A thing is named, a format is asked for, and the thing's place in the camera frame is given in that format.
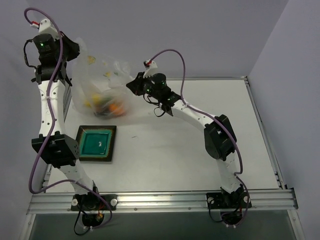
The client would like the orange fake persimmon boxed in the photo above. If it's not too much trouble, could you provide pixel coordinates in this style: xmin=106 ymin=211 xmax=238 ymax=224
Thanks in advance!
xmin=108 ymin=103 xmax=126 ymax=116

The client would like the translucent plastic bag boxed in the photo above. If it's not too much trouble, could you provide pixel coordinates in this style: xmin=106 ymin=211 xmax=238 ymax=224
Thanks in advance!
xmin=71 ymin=37 xmax=133 ymax=119

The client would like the green fake lime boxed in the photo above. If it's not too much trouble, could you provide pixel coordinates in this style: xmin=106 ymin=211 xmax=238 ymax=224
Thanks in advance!
xmin=100 ymin=96 xmax=116 ymax=106

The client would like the yellow fake pear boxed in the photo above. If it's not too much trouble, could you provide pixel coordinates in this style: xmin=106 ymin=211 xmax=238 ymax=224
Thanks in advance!
xmin=84 ymin=93 xmax=103 ymax=108

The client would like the dark red fake apple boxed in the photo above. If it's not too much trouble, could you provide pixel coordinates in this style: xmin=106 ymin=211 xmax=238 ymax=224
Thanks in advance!
xmin=94 ymin=105 xmax=111 ymax=118

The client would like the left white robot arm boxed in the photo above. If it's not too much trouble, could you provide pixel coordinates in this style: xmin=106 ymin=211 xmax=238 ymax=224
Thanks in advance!
xmin=30 ymin=18 xmax=101 ymax=210

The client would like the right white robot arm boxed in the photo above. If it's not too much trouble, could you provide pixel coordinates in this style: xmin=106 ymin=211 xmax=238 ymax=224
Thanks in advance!
xmin=126 ymin=62 xmax=244 ymax=207

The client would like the teal square ceramic plate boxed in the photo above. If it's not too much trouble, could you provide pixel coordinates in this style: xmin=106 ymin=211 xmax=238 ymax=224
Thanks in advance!
xmin=76 ymin=125 xmax=117 ymax=163

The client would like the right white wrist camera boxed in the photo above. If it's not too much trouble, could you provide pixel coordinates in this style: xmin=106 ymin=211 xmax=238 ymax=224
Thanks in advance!
xmin=143 ymin=59 xmax=158 ymax=79

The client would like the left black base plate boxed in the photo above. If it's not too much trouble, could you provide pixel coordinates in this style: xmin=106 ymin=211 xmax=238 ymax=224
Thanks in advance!
xmin=70 ymin=193 xmax=118 ymax=212

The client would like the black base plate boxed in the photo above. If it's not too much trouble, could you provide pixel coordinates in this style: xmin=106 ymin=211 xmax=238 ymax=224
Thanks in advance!
xmin=206 ymin=192 xmax=252 ymax=210
xmin=70 ymin=193 xmax=118 ymax=212

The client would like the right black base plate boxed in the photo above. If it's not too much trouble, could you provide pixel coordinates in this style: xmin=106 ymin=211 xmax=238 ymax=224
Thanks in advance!
xmin=206 ymin=192 xmax=252 ymax=210

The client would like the aluminium front rail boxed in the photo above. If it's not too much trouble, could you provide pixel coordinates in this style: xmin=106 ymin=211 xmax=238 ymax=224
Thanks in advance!
xmin=27 ymin=189 xmax=298 ymax=214

